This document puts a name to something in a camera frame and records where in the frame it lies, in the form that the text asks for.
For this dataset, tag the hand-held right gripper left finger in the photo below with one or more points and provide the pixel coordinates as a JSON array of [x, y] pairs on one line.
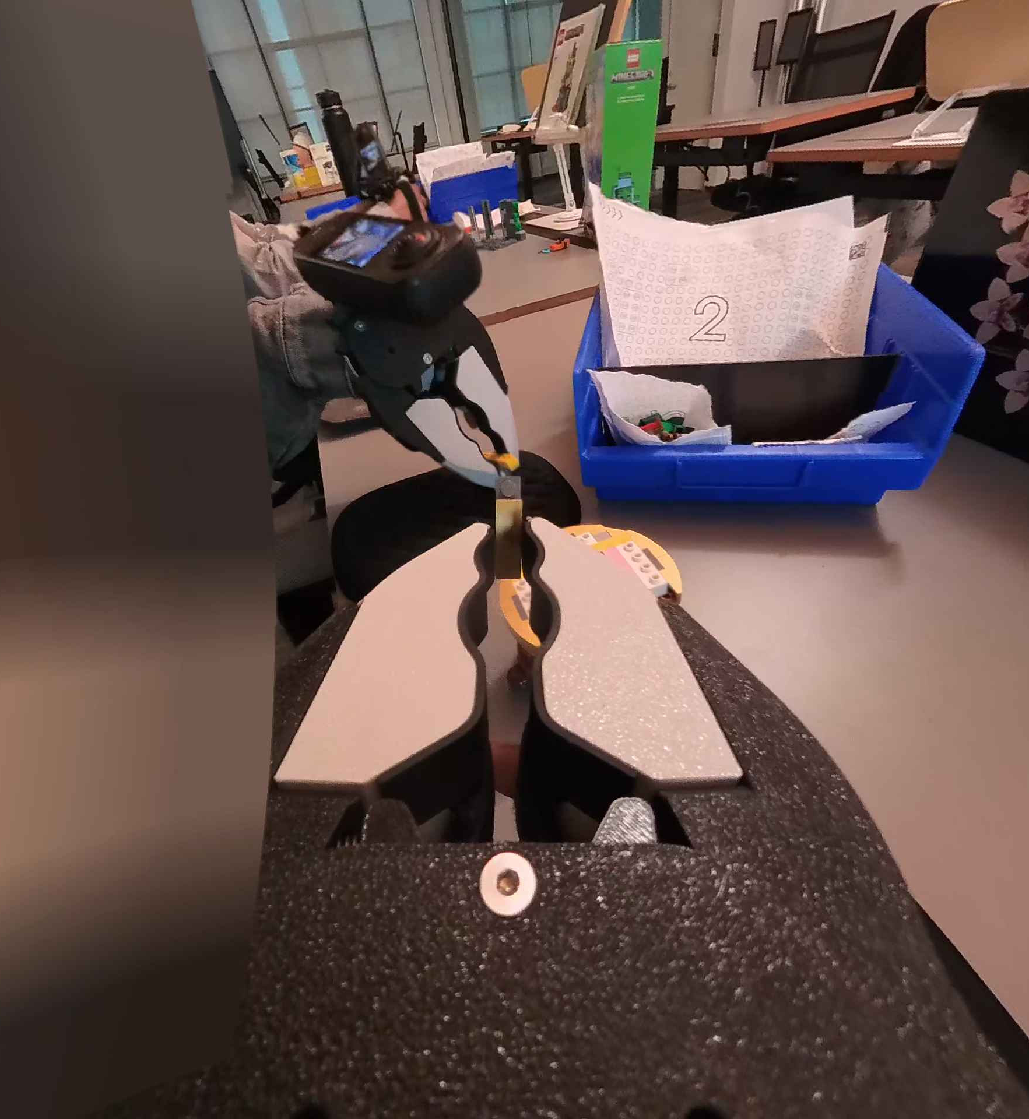
[[392, 691]]

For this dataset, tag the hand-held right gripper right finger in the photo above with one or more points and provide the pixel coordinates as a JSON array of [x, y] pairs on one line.
[[628, 691]]

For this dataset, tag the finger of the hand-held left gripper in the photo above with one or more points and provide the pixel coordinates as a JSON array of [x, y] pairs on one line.
[[484, 393], [444, 433]]

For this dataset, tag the tan lego strip piece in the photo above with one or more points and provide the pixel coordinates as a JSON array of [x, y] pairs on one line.
[[507, 542]]

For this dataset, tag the lego flower pot model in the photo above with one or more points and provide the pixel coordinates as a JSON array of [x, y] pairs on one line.
[[645, 559]]

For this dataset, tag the torn white paper bag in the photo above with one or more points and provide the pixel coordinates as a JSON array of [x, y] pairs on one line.
[[637, 398]]

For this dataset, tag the pile of small lego pieces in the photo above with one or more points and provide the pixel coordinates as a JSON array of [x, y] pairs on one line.
[[663, 426]]

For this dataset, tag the blue plastic bin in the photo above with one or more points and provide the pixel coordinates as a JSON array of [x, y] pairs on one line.
[[741, 472], [470, 197]]

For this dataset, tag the small dark lego model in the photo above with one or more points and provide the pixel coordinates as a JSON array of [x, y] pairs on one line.
[[498, 223]]

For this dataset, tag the tall white lego box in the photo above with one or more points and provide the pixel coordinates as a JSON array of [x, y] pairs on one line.
[[571, 61]]

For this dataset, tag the green lego box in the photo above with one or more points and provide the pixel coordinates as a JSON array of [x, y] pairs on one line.
[[630, 122]]

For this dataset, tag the orchid print lego box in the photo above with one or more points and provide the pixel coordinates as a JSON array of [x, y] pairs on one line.
[[1004, 262]]

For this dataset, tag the black mesh chair seat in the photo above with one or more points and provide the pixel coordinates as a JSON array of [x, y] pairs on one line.
[[409, 524]]

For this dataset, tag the black water bottle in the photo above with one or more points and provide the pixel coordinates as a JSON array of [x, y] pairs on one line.
[[337, 140]]

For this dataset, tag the white tilted stand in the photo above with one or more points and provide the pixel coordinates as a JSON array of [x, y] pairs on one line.
[[562, 166]]

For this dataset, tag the white dotted paper bag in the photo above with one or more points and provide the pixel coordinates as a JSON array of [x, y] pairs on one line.
[[741, 280]]

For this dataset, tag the black bin divider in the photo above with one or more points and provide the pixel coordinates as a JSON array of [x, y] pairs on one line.
[[803, 398]]

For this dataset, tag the brown-edged office table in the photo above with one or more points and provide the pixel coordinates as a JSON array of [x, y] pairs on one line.
[[864, 144], [785, 109]]

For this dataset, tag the black office chair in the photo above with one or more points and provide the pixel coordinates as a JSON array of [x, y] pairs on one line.
[[838, 57]]

